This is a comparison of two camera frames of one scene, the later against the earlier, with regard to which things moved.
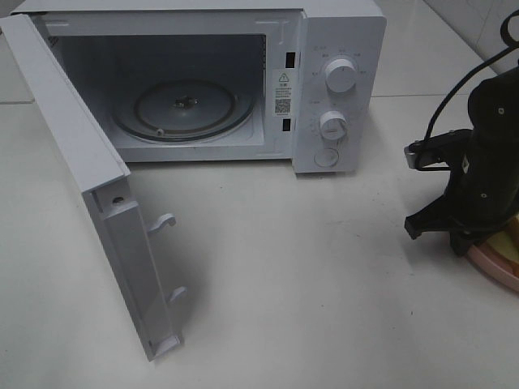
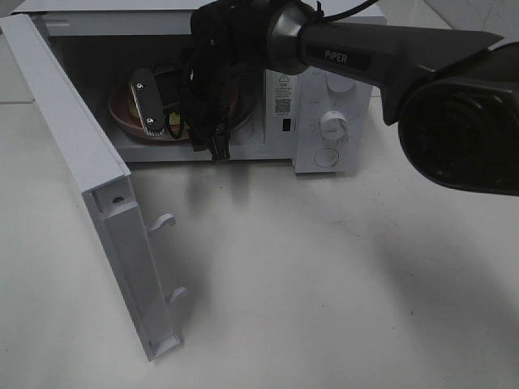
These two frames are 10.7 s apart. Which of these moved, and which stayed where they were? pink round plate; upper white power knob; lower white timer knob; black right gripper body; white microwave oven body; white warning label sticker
Moved: black right gripper body; pink round plate
Stayed: upper white power knob; white microwave oven body; white warning label sticker; lower white timer knob
